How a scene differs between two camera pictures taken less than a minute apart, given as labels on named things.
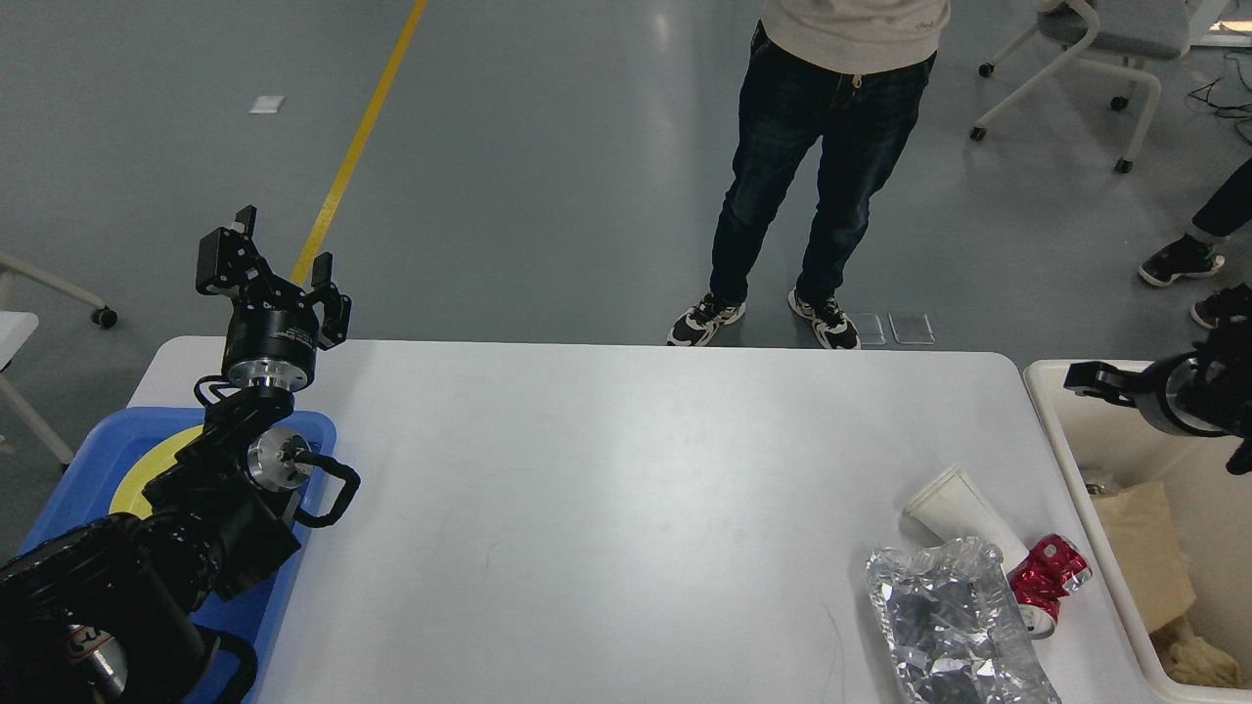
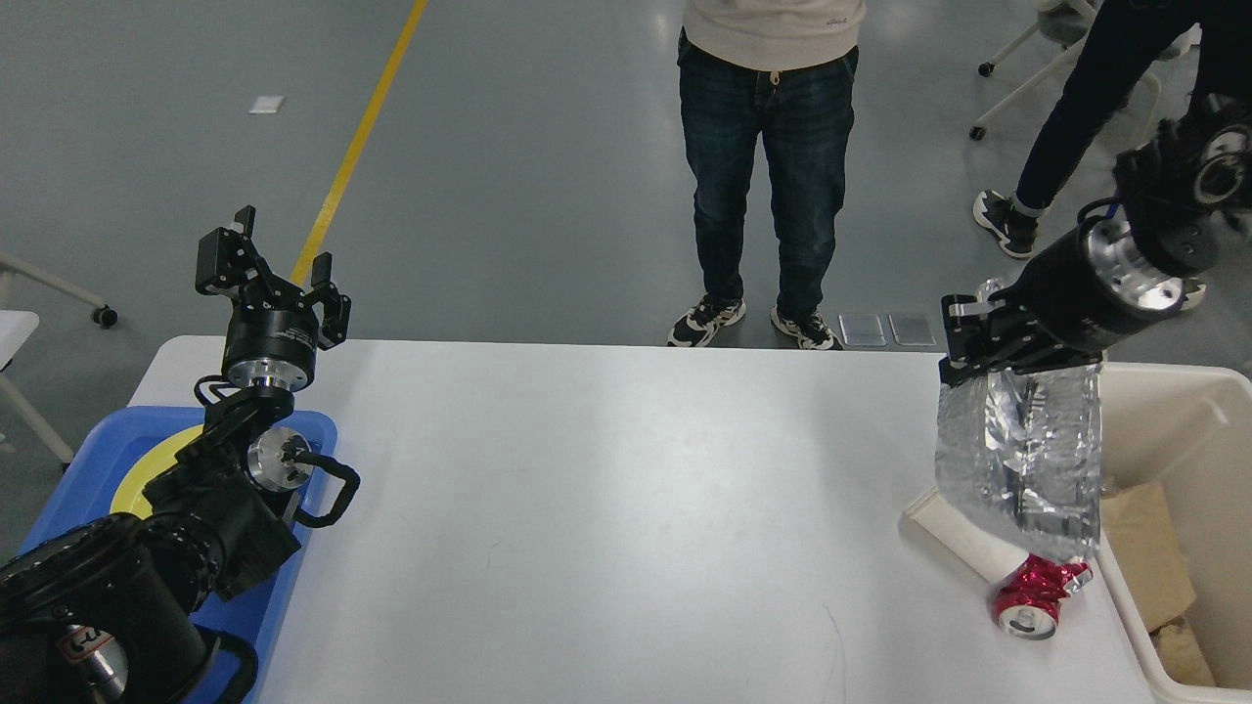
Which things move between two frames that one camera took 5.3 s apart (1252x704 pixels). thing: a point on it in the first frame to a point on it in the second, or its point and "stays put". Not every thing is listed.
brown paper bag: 1142,527 stays put
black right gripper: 1181,382 to 1085,292
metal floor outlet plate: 871,332 stays put
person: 846,76 to 782,67
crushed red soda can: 1052,568 stays put
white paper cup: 954,508 stays put
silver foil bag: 952,629 to 1019,450
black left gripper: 272,338 stays put
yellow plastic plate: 128,497 stays put
